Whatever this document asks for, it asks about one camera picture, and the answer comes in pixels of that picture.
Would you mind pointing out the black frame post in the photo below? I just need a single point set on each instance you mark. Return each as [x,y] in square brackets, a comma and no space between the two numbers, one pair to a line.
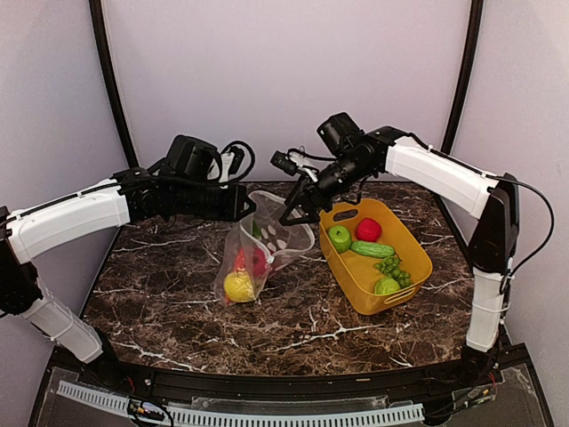
[109,78]
[463,80]

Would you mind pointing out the red apple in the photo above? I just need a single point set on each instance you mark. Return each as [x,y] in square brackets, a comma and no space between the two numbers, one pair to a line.
[368,230]

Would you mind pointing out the green apple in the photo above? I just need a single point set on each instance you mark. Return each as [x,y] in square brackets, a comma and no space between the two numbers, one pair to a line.
[340,237]

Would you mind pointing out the polka dot zip bag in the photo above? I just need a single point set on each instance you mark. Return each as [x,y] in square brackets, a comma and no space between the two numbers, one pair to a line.
[281,244]

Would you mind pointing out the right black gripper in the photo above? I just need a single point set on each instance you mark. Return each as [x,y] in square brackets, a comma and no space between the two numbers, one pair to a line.
[308,193]

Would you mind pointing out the black front rail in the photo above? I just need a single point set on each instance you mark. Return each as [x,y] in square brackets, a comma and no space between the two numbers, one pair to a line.
[170,384]

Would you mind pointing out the green bitter cucumber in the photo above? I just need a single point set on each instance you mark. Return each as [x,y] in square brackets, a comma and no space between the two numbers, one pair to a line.
[372,249]

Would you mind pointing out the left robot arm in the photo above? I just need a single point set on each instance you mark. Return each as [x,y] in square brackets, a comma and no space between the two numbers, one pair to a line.
[194,178]

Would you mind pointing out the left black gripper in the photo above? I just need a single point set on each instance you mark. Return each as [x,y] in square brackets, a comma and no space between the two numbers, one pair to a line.
[233,213]

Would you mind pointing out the left black frame post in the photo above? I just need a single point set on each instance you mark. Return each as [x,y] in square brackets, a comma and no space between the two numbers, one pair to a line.
[109,78]

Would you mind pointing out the yellow lemon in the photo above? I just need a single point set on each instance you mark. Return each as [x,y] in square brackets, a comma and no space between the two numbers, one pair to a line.
[238,287]

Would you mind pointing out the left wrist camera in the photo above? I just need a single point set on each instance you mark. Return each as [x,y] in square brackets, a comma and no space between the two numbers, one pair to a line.
[232,158]

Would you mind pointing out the white slotted cable duct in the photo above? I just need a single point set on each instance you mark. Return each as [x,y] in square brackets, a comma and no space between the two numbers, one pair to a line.
[231,412]

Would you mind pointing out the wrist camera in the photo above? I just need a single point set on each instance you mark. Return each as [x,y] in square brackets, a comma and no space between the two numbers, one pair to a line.
[232,158]
[295,162]

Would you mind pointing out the green pear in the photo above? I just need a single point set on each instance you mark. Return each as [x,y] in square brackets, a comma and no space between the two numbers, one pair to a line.
[386,286]

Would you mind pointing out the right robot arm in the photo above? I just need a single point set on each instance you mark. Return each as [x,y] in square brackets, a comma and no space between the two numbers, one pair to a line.
[491,200]

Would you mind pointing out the red tomato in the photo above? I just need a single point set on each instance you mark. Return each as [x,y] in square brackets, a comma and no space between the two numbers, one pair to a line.
[260,265]

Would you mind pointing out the green grape bunch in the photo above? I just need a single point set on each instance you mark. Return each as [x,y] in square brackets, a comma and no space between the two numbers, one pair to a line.
[390,267]

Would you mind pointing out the yellow plastic basket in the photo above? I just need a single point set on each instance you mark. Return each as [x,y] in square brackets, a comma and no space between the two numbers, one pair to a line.
[375,259]

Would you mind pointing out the right black frame post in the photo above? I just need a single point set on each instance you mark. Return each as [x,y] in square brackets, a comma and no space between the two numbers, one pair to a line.
[463,80]

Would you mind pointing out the red carrot with leaves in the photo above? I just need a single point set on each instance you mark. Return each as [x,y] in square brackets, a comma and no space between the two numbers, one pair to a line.
[240,257]

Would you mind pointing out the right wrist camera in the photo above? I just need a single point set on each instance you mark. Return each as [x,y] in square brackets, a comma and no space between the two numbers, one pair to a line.
[295,162]

